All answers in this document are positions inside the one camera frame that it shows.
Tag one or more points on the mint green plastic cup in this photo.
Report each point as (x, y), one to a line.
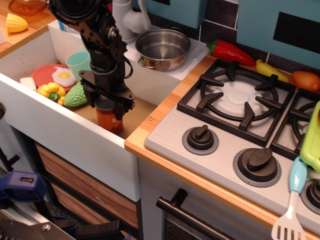
(79, 61)

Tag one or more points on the green toy bitter melon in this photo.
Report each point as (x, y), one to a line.
(76, 96)

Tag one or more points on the grey toy stove top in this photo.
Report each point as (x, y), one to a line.
(166, 139)

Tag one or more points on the blue white toy spatula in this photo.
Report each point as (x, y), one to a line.
(287, 227)

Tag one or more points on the black oven door handle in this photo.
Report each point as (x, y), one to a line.
(173, 208)

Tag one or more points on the yellow toy bell pepper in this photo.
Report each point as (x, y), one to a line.
(53, 92)

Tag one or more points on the red toy chili pepper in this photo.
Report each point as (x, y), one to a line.
(227, 51)

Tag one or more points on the red plastic plate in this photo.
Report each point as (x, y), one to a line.
(43, 75)

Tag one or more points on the black stove knob left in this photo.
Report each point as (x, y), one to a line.
(200, 140)

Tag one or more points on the orange toy vegetable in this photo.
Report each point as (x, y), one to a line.
(306, 80)

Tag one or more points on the blue clamp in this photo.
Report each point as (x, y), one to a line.
(22, 187)

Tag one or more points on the toy milk carton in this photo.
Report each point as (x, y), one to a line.
(65, 28)

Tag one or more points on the black stove knob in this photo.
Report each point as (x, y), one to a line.
(310, 195)
(257, 167)
(200, 140)

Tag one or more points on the yellow toy corn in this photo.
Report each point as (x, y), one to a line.
(15, 23)

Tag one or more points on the stainless steel pot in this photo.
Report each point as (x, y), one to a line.
(162, 49)

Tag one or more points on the orange transparent bowl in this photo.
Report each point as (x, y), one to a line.
(27, 7)

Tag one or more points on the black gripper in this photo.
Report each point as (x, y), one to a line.
(110, 85)

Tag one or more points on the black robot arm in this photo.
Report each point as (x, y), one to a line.
(103, 41)

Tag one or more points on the white toy sink basin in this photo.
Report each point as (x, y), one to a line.
(73, 137)

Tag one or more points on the black stove knob right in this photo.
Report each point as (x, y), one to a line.
(310, 195)

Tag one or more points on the orange toy beans can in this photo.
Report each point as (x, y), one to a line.
(105, 111)

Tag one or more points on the green plastic container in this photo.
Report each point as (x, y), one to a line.
(310, 150)

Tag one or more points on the wooden drawer front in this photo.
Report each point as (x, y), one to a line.
(85, 196)

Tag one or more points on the black stove grate left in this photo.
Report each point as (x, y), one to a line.
(237, 100)

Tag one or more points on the toy fried egg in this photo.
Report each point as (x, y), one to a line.
(63, 77)

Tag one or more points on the black stove knob middle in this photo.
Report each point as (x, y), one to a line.
(257, 167)

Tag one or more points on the white toy block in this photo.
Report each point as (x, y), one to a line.
(28, 82)

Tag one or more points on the grey toy faucet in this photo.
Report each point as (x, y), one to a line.
(129, 22)

